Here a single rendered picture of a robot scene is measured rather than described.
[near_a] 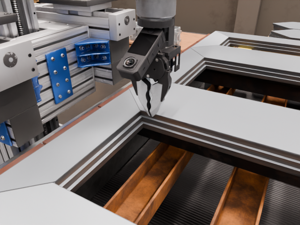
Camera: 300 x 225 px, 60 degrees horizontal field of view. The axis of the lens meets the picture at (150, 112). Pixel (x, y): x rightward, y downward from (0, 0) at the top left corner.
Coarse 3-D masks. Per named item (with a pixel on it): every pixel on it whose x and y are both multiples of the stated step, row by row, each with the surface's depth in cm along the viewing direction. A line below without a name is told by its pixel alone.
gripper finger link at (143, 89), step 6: (144, 78) 56; (138, 84) 56; (144, 84) 55; (150, 84) 56; (138, 90) 57; (144, 90) 56; (138, 96) 58; (144, 96) 57; (150, 96) 60; (144, 102) 58; (144, 108) 59
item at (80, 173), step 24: (264, 48) 113; (288, 48) 109; (192, 72) 85; (240, 72) 89; (264, 72) 86; (288, 72) 83; (144, 120) 61; (168, 120) 58; (120, 144) 54; (216, 144) 54; (240, 144) 52; (72, 168) 44; (96, 168) 48; (288, 168) 48
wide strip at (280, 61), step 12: (192, 48) 104; (204, 48) 104; (216, 48) 104; (228, 48) 104; (240, 48) 104; (228, 60) 92; (240, 60) 92; (252, 60) 92; (264, 60) 92; (276, 60) 92; (288, 60) 92
